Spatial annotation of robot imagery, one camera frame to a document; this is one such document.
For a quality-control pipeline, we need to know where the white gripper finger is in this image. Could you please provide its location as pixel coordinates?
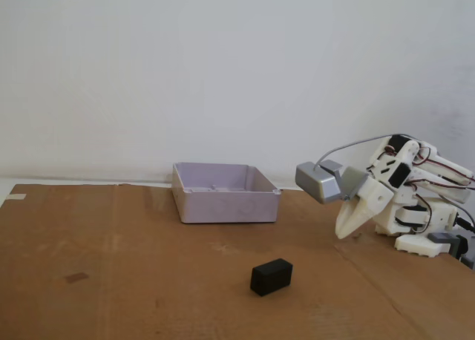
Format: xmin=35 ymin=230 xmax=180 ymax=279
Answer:
xmin=335 ymin=202 xmax=352 ymax=241
xmin=341 ymin=197 xmax=375 ymax=240

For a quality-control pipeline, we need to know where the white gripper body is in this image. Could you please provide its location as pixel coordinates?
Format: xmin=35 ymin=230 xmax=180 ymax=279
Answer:
xmin=355 ymin=174 xmax=395 ymax=222

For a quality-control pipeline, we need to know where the black rectangular block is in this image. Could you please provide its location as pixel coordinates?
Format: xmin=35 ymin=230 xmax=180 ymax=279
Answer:
xmin=249 ymin=258 xmax=294 ymax=298

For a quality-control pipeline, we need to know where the white plastic junction box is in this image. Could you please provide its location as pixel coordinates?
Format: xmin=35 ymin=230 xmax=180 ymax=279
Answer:
xmin=171 ymin=162 xmax=281 ymax=225

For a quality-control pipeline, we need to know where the silver wrist webcam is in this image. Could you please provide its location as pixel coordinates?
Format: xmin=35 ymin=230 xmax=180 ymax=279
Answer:
xmin=295 ymin=161 xmax=345 ymax=206

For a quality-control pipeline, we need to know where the gray table clamp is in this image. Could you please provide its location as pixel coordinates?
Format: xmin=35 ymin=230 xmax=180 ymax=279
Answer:
xmin=428 ymin=232 xmax=475 ymax=270

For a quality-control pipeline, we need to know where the brown cardboard sheet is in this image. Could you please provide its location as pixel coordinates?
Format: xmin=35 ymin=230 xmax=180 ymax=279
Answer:
xmin=0 ymin=183 xmax=475 ymax=340

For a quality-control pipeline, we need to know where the gray camera mount bracket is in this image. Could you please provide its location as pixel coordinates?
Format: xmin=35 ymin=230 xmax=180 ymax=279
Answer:
xmin=319 ymin=160 xmax=370 ymax=202

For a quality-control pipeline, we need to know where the gray camera cable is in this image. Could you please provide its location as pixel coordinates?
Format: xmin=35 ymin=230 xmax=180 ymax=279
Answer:
xmin=315 ymin=132 xmax=475 ymax=226

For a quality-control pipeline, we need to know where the black base cable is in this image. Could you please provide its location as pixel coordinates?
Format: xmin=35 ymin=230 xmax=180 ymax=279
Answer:
xmin=455 ymin=215 xmax=475 ymax=234

